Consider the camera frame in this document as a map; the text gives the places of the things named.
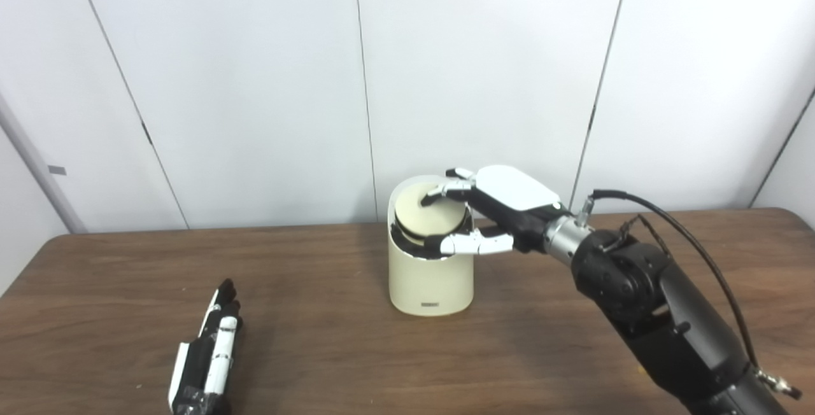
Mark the cream round bin lid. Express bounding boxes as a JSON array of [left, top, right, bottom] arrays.
[[395, 185, 467, 237]]

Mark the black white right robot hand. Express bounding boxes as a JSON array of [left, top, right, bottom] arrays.
[[420, 164, 572, 257]]

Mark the cream-colored round bin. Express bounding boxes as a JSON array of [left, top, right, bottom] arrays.
[[387, 175, 475, 317]]

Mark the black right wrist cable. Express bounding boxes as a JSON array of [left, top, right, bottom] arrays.
[[576, 190, 803, 400]]

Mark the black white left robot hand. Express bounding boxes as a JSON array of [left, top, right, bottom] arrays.
[[167, 278, 243, 415]]

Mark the gray wall corner trim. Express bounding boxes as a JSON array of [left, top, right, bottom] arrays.
[[0, 94, 87, 234]]

